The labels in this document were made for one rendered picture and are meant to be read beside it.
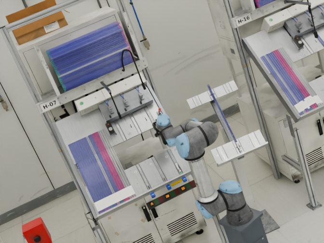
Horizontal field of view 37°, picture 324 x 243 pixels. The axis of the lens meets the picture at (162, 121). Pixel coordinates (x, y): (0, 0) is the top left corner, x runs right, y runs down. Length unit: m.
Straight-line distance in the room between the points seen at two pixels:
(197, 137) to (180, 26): 2.61
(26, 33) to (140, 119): 0.97
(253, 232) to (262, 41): 1.41
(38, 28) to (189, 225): 1.75
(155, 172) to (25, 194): 2.24
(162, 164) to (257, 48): 1.09
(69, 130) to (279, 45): 1.58
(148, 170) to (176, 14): 2.19
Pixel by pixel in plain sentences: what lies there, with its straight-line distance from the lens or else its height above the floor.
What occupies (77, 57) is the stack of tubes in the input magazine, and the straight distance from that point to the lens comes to 3.14.
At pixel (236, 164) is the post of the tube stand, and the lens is 3.31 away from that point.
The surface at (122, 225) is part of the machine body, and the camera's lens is 3.45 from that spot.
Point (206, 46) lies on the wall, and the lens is 5.03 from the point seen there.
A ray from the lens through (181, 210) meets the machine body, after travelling 3.54.
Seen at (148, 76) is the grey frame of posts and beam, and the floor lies 1.23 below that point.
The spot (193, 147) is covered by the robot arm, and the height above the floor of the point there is 1.13.
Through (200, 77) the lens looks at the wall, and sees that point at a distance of 5.07.
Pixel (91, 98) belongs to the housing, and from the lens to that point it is 3.21.
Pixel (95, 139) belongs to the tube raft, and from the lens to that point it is 3.16.
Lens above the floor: 2.22
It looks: 23 degrees down
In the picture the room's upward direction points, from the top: 21 degrees counter-clockwise
